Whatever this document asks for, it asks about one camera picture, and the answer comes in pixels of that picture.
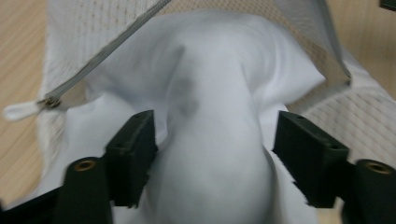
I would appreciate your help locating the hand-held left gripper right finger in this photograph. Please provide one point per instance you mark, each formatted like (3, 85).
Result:
(311, 158)

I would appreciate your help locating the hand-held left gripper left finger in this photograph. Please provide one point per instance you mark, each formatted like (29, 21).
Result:
(130, 158)

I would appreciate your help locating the white garment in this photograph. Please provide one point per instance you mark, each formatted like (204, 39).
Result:
(211, 124)

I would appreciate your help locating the white mesh laundry bag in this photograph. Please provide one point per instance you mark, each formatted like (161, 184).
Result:
(77, 31)

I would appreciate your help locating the dark object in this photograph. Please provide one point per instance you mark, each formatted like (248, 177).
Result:
(388, 4)

